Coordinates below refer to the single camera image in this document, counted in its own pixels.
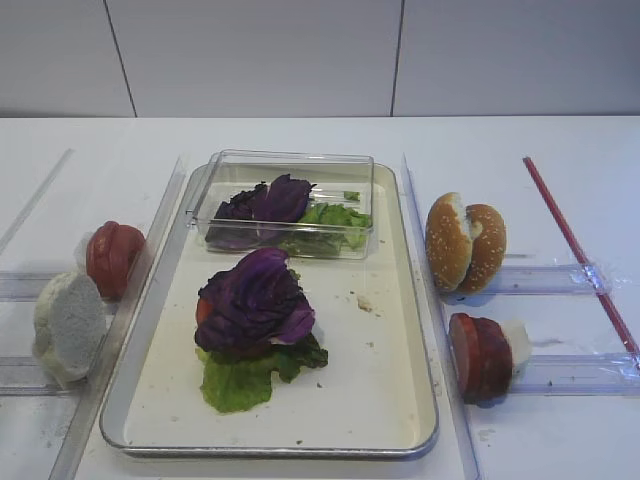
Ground bread crumb on tray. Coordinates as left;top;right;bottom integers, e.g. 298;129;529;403
356;295;373;312

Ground clear plastic container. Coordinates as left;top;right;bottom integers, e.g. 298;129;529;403
187;150;374;259

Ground left tomato slices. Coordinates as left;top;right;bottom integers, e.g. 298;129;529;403
86;221;145;300

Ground sesame bun front half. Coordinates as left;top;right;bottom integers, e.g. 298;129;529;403
425;192;473;292

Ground white holder block right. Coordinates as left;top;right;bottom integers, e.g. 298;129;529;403
501;320;532;376

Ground white bread slice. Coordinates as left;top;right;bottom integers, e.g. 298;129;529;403
32;271;107;386

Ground clear rail upper right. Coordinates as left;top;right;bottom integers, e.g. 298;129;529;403
483;264;611;295

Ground cream metal baking tray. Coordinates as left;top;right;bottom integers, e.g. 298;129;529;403
99;165;438;459

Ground sesame bun rear half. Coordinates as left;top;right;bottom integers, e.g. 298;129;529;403
457;204;507;294

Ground clear rail lower right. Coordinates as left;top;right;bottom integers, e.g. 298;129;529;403
510;353;639;396

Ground sesame bun half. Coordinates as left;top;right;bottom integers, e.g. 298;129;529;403
457;204;507;294
425;192;473;292

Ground right sausage slice front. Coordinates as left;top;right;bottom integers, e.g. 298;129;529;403
449;313;481;403

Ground red plastic strip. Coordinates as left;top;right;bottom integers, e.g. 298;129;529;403
522;157;639;355

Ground green lettuce leaf on tray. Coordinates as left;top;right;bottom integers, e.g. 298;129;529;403
195;334;328;414

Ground green lettuce in container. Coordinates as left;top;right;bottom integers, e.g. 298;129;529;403
275;192;371;257

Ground clear divider rail left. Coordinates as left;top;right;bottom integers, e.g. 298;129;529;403
49;158;186;479

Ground clear strip far left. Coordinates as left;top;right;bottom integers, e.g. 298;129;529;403
0;148;75;253

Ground clear rail lower left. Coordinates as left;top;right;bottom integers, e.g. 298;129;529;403
0;356;76;396

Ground sausage slice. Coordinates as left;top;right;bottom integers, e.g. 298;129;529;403
449;313;481;403
474;317;513;401

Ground purple cabbage leaf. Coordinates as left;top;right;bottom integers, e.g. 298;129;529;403
195;247;315;352

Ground purple cabbage in container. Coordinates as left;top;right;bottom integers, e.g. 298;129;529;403
205;174;314;250

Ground right sausage slice rear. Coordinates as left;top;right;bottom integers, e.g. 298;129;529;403
474;317;513;401

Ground clear rail upper left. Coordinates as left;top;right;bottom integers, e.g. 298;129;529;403
0;271;57;302

